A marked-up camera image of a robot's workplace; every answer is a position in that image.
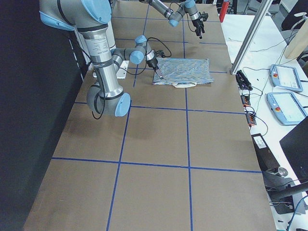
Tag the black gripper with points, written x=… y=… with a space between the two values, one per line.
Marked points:
x=197 y=23
x=153 y=64

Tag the blue white striped polo shirt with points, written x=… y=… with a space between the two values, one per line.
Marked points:
x=183 y=73

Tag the black monitor arm base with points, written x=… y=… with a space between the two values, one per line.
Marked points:
x=284 y=194

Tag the red cylinder tube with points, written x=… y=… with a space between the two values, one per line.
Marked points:
x=223 y=11

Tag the far grey orange USB hub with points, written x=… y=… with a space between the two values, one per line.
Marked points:
x=245 y=100

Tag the grey orange usb hub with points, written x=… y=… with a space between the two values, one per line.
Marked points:
x=251 y=118
x=245 y=100

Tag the upper blue teach pendant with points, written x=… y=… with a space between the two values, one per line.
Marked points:
x=286 y=77

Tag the blue teach pendant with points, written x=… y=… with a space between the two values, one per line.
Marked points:
x=286 y=77
x=286 y=107

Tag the beige wooden board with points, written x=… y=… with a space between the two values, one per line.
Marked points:
x=300 y=41

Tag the near grey orange USB hub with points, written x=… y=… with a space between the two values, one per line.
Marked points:
x=251 y=118

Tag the lower blue teach pendant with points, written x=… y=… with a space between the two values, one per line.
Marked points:
x=286 y=107

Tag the black box with white label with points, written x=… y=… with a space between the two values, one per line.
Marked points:
x=266 y=159

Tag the black monitor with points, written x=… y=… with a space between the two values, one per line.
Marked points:
x=295 y=148

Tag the silver round knob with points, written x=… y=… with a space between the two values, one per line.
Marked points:
x=282 y=172

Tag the aluminium frame post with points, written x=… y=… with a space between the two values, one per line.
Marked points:
x=257 y=21

